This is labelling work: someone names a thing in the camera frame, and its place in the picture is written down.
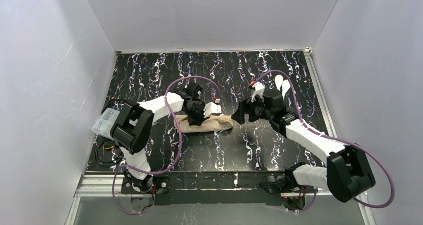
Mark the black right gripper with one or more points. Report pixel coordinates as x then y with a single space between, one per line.
246 111

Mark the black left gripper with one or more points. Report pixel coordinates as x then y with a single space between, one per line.
195 116

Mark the beige cloth napkin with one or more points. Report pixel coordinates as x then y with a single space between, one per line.
212 124

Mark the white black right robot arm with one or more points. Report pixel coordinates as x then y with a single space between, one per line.
347 172

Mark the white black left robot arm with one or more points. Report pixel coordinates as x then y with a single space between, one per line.
132 127

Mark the white spoon left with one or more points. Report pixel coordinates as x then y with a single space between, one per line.
278 80

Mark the white spoon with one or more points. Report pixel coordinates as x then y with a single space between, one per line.
278 80
285 87

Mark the white spoon right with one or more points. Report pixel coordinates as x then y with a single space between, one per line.
285 87

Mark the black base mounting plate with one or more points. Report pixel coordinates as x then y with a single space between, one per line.
269 188

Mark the clear plastic box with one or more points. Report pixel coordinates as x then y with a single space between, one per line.
105 122

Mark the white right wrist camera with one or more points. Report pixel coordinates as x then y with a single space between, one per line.
258 89

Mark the aluminium front frame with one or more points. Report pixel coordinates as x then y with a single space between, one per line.
98 201

